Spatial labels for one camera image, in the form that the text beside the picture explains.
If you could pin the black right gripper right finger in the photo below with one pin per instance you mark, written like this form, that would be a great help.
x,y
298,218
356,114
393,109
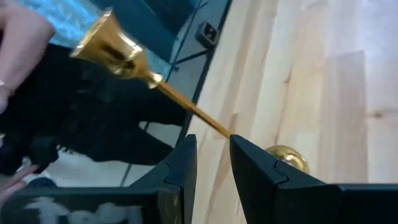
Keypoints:
x,y
273,199

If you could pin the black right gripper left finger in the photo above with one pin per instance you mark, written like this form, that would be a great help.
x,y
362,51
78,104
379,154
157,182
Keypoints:
x,y
174,193

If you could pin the tall brass candlestick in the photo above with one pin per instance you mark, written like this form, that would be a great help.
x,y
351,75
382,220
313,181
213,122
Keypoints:
x,y
118,53

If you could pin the grey power socket box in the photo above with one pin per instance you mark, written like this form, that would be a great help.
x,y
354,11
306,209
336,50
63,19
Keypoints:
x,y
206,32

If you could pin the person's hand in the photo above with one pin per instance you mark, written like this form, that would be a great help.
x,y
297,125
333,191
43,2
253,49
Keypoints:
x,y
21,46
9,186

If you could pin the black metal table frame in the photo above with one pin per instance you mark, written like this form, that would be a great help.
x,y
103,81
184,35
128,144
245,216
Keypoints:
x,y
199,88

